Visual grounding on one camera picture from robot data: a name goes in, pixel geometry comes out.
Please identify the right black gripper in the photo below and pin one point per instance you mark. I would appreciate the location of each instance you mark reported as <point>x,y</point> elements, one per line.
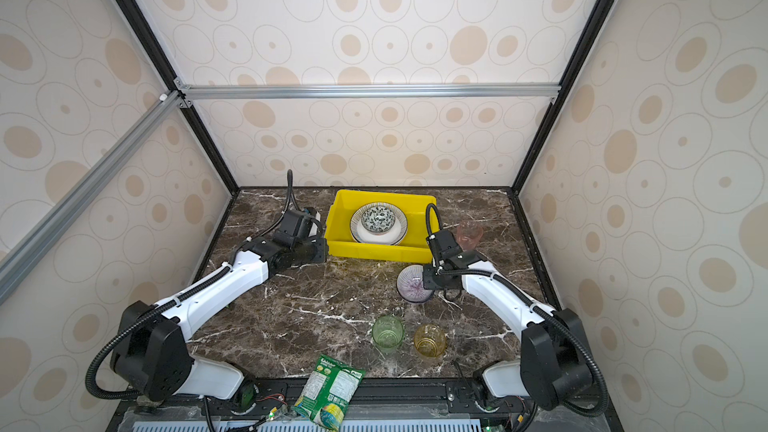
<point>427,274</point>

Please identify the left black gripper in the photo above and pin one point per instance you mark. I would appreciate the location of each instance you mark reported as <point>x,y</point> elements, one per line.
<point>321,243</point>

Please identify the black floral pattern bowl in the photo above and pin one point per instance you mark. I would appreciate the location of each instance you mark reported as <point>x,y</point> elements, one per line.
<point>378,218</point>

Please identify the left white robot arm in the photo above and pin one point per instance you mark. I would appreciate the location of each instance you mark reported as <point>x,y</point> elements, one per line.
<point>149,356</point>

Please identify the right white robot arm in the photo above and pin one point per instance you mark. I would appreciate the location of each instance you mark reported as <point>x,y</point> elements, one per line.
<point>555,366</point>

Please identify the yellow plastic bin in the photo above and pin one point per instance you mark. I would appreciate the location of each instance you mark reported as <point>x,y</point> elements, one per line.
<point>341,226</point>

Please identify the pink glass cup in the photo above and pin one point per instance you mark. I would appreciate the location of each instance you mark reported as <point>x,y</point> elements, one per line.
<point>468,234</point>

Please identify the yellow glass cup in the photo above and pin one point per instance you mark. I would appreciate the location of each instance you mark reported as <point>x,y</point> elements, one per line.
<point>430,341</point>

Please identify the green glass cup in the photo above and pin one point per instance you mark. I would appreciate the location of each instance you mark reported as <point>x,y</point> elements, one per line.
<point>388,333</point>

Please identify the green snack bag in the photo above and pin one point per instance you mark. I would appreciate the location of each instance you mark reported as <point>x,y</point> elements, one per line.
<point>327,393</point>

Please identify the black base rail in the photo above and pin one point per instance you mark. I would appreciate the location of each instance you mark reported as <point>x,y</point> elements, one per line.
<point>411,404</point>

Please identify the horizontal aluminium frame bar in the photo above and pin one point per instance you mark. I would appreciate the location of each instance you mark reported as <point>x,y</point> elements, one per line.
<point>369,91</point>

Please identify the left aluminium frame bar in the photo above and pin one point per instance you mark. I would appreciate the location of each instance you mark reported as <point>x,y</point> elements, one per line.
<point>21,261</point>

